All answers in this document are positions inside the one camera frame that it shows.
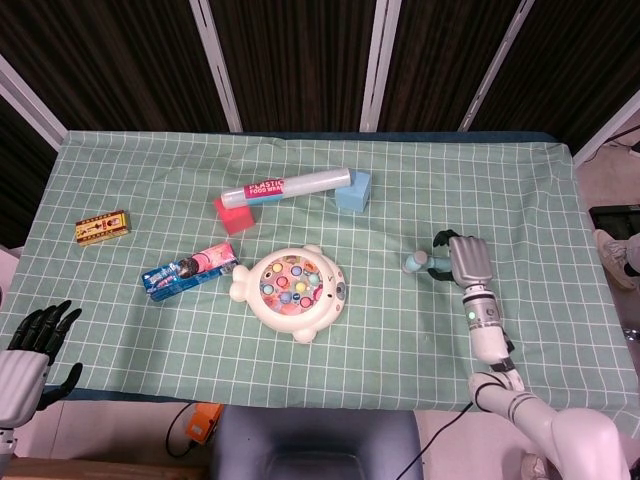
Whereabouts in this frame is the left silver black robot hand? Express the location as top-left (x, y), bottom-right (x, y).
top-left (0, 299), bottom-right (84, 429)

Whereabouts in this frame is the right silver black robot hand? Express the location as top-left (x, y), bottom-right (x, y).
top-left (432, 228), bottom-right (494, 289)

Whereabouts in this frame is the small teal fishing rod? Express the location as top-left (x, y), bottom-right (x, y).
top-left (402, 251), bottom-right (454, 275)

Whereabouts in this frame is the white fish-shaped toy board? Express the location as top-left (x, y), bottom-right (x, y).
top-left (229, 244), bottom-right (346, 344)

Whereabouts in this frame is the green checked tablecloth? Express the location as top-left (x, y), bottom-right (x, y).
top-left (0, 130), bottom-right (640, 426)

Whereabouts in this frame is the blue foam block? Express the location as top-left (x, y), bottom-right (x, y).
top-left (334, 169), bottom-right (373, 215)

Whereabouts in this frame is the grey sneaker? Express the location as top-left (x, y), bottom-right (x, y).
top-left (593, 228), bottom-right (640, 291)

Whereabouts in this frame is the black flat case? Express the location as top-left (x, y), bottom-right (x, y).
top-left (588, 203), bottom-right (640, 241)

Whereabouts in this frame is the yellow red small box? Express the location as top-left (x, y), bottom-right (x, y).
top-left (75, 209), bottom-right (133, 247)

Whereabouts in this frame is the plastic food wrap roll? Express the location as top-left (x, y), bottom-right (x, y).
top-left (220, 167), bottom-right (354, 210)

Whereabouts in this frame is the orange device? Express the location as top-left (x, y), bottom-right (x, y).
top-left (183, 402), bottom-right (224, 445)

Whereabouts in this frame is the blue pink cookie box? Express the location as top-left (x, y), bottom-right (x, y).
top-left (141, 241), bottom-right (240, 302)

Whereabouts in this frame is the red foam block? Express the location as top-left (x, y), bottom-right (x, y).
top-left (213, 197), bottom-right (256, 237)

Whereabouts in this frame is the grey blue chair seat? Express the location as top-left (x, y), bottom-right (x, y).
top-left (209, 405), bottom-right (424, 480)

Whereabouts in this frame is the black cable at orange device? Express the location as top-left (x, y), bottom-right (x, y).
top-left (165, 402), bottom-right (201, 459)

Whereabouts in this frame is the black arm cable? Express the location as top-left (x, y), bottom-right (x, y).
top-left (399, 399), bottom-right (476, 480)

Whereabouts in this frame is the white partition post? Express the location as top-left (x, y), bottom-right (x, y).
top-left (458, 0), bottom-right (536, 133)
top-left (573, 92), bottom-right (640, 166)
top-left (188, 0), bottom-right (244, 134)
top-left (0, 53), bottom-right (69, 151)
top-left (359, 0), bottom-right (403, 134)

